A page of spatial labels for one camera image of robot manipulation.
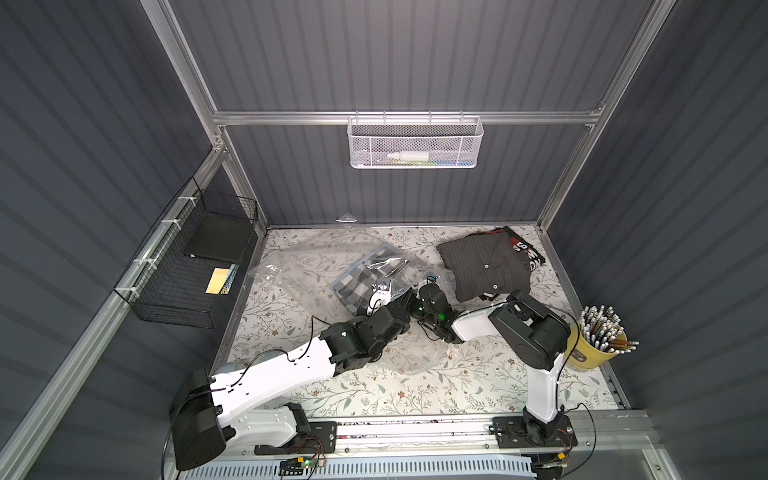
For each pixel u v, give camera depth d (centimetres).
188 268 75
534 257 102
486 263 99
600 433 74
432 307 75
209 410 39
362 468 77
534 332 52
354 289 96
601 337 72
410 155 95
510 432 73
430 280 87
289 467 72
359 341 55
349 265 108
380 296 64
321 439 73
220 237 77
